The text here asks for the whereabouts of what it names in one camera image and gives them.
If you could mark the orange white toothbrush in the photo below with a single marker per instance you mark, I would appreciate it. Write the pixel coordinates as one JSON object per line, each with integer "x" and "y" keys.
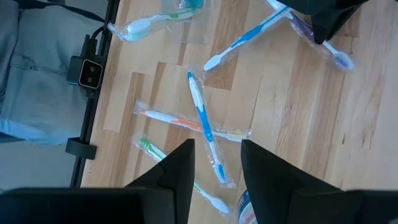
{"x": 174, "y": 119}

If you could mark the white blue wipes canister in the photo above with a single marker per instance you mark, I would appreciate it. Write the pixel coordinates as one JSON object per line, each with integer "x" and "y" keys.
{"x": 245, "y": 208}

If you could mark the teal mouthwash bottle white cap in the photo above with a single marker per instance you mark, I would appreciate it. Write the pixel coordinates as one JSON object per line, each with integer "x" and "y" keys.
{"x": 192, "y": 3}

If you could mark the black frame clamp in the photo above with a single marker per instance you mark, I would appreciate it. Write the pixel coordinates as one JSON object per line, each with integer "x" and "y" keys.
{"x": 81, "y": 148}

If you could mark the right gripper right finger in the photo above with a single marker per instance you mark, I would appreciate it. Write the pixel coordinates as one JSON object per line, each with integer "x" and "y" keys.
{"x": 295, "y": 202}

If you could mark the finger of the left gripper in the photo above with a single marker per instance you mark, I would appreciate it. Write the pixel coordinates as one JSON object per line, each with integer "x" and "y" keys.
{"x": 339, "y": 12}
{"x": 311, "y": 7}

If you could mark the black aluminium table frame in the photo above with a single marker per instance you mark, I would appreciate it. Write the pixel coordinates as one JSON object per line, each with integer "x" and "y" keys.
{"x": 88, "y": 124}

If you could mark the blue white toothbrush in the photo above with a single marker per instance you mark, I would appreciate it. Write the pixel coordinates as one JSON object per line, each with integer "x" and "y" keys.
{"x": 203, "y": 124}
{"x": 248, "y": 34}

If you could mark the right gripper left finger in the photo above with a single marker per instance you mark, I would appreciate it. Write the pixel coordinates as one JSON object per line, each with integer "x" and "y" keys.
{"x": 155, "y": 202}

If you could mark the purple white toothbrush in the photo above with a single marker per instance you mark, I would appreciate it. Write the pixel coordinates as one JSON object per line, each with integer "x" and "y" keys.
{"x": 342, "y": 59}

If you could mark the black table-level camera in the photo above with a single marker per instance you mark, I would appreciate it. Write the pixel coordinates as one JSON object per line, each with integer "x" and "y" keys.
{"x": 90, "y": 73}

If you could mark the person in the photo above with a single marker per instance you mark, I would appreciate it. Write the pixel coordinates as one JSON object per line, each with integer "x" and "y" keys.
{"x": 40, "y": 77}

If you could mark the green white toothbrush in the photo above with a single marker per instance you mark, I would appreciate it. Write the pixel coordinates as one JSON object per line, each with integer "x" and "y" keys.
{"x": 149, "y": 23}
{"x": 152, "y": 149}

